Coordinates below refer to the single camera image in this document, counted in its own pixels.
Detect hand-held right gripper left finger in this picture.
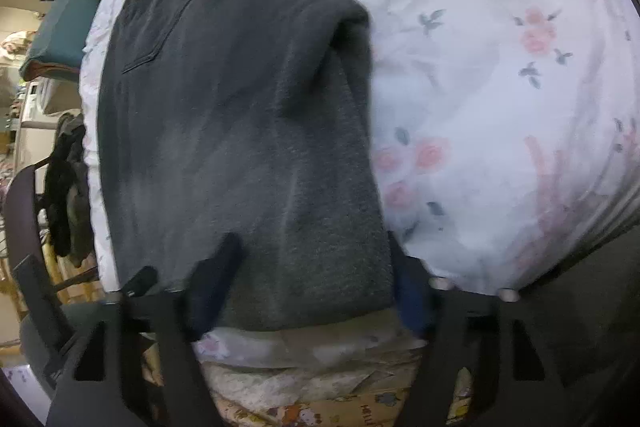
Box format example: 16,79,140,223
47,232,246,427

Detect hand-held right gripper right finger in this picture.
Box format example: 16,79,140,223
387,232,556,427

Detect grey pants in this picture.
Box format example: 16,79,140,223
97,0,396,333

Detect brown chair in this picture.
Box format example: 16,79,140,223
2,154,101,303

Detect cartoon print mat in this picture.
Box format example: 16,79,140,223
200,357,476,427

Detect dark crumpled cloth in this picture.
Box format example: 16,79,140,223
55,112,97,269

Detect teal bolster pillow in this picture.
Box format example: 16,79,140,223
22,0,101,82

